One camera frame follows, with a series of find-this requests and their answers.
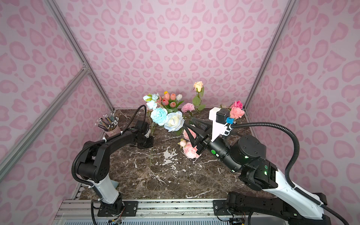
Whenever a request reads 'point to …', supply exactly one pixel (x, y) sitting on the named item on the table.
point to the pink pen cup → (109, 125)
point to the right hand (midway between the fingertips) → (185, 125)
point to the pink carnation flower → (187, 106)
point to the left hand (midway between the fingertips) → (154, 144)
